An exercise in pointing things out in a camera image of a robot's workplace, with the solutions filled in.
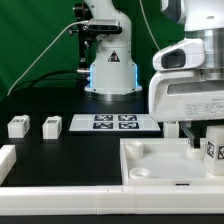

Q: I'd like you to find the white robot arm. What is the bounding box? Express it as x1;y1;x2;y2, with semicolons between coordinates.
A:
84;0;224;124

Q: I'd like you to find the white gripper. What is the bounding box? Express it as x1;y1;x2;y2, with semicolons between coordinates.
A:
148;70;224;149

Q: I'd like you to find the white marker base plate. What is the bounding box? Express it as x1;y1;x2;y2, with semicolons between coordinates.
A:
69;114;160;132

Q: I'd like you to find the white cable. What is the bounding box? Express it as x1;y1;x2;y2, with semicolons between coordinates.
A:
7;20;88;96

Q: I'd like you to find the white square tabletop part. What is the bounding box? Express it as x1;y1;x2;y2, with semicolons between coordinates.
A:
120;138;224;187

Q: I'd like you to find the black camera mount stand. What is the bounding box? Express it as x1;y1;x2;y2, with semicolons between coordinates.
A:
69;3;91;69

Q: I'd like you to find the white obstacle wall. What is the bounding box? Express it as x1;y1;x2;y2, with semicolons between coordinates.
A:
0;186;224;216
0;145;17;185

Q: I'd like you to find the black cable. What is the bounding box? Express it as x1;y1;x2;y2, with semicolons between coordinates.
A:
19;69;91;90

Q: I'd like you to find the white obstacle front wall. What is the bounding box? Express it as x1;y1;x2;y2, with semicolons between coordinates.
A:
0;186;224;216

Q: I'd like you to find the white obstacle left wall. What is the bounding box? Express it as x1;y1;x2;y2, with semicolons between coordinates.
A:
0;145;17;185

